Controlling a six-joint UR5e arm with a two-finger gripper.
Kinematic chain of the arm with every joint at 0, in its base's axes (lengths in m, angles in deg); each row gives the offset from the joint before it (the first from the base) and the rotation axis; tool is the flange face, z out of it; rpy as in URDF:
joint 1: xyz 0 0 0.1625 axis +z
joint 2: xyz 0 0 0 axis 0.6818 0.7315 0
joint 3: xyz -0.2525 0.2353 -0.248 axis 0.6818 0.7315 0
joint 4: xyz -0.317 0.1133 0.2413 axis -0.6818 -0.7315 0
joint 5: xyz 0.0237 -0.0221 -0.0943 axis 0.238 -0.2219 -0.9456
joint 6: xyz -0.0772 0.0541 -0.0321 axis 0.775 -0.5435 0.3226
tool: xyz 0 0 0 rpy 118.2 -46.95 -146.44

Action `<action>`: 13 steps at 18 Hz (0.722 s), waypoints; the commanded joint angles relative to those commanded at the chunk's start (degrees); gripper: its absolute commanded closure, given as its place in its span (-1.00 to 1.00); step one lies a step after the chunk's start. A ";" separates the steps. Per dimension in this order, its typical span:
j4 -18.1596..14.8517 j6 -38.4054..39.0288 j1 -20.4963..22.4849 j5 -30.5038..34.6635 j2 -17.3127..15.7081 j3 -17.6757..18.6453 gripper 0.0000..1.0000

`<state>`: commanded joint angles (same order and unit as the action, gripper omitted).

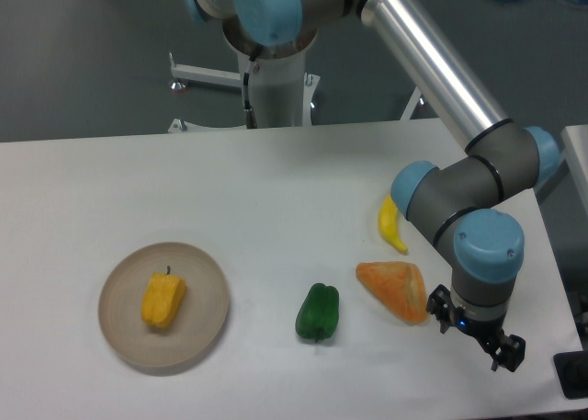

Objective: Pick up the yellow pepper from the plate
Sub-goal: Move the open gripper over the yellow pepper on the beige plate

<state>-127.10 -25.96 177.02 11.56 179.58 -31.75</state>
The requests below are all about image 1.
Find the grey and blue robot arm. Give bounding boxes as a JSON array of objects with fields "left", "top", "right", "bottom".
[{"left": 184, "top": 0, "right": 560, "bottom": 370}]

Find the orange triangular bread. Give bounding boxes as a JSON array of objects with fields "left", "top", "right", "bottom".
[{"left": 356, "top": 261, "right": 428, "bottom": 325}]

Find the yellow bell pepper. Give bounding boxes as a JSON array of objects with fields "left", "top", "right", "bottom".
[{"left": 141, "top": 266, "right": 187, "bottom": 329}]

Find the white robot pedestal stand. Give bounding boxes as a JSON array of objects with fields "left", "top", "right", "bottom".
[{"left": 168, "top": 22, "right": 436, "bottom": 132}]

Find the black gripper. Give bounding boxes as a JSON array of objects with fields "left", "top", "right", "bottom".
[{"left": 426, "top": 284, "right": 526, "bottom": 372}]

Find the beige round plate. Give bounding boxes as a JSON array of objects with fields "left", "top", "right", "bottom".
[{"left": 98, "top": 243, "right": 230, "bottom": 375}]

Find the white side table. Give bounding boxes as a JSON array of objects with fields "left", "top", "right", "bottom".
[{"left": 535, "top": 124, "right": 587, "bottom": 208}]

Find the yellow banana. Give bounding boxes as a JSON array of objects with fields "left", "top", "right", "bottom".
[{"left": 378, "top": 196, "right": 408, "bottom": 255}]

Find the green bell pepper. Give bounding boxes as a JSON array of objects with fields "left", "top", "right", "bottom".
[{"left": 295, "top": 283, "right": 340, "bottom": 343}]

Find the black device at table edge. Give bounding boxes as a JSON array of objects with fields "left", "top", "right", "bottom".
[{"left": 553, "top": 351, "right": 587, "bottom": 400}]

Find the black cable on pedestal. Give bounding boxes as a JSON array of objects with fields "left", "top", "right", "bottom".
[{"left": 242, "top": 42, "right": 265, "bottom": 130}]

